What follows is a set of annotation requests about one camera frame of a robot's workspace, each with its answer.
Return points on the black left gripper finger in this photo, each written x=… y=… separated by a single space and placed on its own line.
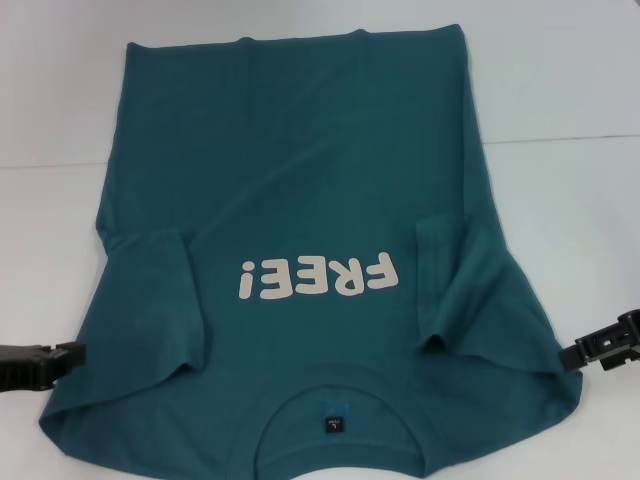
x=35 y=365

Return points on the teal t-shirt with FREE print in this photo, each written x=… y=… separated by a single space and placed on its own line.
x=320 y=150

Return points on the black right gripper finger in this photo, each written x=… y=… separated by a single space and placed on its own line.
x=600 y=347

